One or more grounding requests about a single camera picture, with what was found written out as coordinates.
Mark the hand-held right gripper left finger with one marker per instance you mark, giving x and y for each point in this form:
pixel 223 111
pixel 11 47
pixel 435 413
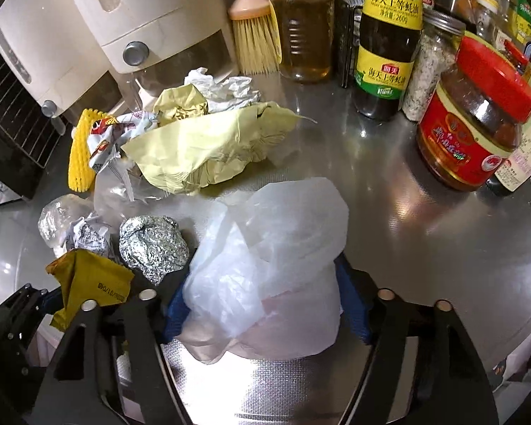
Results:
pixel 177 316

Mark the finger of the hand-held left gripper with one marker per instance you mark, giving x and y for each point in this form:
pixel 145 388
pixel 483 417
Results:
pixel 53 303

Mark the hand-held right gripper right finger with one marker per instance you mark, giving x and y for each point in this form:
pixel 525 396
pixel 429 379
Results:
pixel 356 314

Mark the mustard yellow snack wrapper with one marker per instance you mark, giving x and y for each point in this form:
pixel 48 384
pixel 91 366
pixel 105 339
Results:
pixel 93 279

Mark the white plastic bag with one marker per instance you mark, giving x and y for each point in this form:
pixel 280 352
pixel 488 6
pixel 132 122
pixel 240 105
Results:
pixel 270 265

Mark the yellow foam fruit net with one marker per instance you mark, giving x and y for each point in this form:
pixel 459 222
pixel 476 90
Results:
pixel 82 150

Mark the white tissue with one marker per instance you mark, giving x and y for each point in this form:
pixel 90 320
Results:
pixel 223 90

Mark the large foil ball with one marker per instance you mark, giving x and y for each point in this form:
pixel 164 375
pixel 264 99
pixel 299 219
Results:
pixel 152 245

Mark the small crumpled foil piece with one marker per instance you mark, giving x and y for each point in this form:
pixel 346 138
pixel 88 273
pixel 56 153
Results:
pixel 90 237

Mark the clear crumpled plastic wrap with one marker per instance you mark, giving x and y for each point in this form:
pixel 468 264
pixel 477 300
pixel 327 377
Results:
pixel 55 221

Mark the clear plastic bag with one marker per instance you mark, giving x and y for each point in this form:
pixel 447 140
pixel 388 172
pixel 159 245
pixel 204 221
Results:
pixel 115 190

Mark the pale yellow plastic bag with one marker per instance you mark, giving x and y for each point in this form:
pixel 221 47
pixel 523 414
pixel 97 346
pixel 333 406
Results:
pixel 212 146

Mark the red white printed wrapper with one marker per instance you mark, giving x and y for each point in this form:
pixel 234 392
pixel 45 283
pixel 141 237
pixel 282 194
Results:
pixel 110 137

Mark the pale yellow crumpled wrapper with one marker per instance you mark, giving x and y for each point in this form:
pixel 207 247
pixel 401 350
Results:
pixel 181 104

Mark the red lidded sauce jar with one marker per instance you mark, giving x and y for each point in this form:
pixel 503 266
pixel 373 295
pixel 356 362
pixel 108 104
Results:
pixel 473 133

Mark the dark bottle with white label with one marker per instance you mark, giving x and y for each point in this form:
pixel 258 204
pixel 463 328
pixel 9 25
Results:
pixel 529 150

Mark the white grain dispenser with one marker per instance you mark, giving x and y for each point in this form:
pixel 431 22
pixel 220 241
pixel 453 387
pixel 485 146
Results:
pixel 40 53
pixel 159 17

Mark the spice jar with metal lid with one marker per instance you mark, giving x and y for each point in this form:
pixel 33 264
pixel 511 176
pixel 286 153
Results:
pixel 431 66

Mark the dark sauce bottle yellow label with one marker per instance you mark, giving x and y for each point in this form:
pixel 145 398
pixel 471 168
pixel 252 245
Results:
pixel 387 53

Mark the oil jar with yellow cap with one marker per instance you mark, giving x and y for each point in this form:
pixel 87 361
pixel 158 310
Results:
pixel 303 31

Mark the small red lidded jar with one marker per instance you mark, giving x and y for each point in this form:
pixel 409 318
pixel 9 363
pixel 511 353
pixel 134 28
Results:
pixel 515 55

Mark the clear bottle with yellow cap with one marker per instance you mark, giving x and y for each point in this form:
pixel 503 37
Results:
pixel 486 17

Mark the yellow green seasoning packet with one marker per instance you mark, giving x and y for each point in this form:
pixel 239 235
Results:
pixel 526 20

